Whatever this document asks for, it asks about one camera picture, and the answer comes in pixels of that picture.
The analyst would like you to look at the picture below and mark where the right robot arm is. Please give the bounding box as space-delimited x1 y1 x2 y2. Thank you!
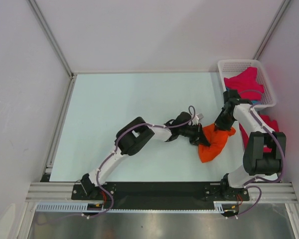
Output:
215 90 287 201

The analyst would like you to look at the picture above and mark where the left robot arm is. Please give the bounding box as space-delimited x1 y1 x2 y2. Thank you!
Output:
80 112 210 199

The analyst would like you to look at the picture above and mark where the orange t shirt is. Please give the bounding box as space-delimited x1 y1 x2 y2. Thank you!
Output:
198 124 236 163

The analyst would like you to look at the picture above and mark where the white plastic basket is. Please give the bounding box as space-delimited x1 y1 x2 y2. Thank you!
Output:
218 59 277 112

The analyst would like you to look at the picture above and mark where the aluminium front rail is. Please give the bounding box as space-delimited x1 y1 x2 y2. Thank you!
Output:
25 182 298 204

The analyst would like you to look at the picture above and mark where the right aluminium corner post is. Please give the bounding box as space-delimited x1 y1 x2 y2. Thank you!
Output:
253 0 293 60

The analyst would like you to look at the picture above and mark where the white slotted cable duct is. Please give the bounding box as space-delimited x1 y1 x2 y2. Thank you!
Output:
36 202 239 214

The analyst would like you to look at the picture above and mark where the left aluminium corner post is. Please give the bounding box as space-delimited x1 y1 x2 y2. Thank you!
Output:
26 0 74 78

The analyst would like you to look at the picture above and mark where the pink t shirt in basket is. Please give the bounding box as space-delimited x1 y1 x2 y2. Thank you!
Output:
224 67 265 102

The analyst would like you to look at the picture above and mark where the folded pink t shirt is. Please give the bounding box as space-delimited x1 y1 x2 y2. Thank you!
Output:
239 115 280 153

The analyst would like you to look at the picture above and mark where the teal t shirt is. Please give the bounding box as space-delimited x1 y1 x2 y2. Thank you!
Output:
224 88 262 105

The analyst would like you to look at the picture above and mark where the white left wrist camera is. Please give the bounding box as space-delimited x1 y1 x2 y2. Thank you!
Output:
192 113 204 125

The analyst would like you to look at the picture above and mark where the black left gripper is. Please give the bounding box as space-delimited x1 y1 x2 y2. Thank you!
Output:
178 123 211 149

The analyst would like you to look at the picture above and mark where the aluminium corner post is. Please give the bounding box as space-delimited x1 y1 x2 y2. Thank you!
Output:
26 0 74 78
253 0 293 60

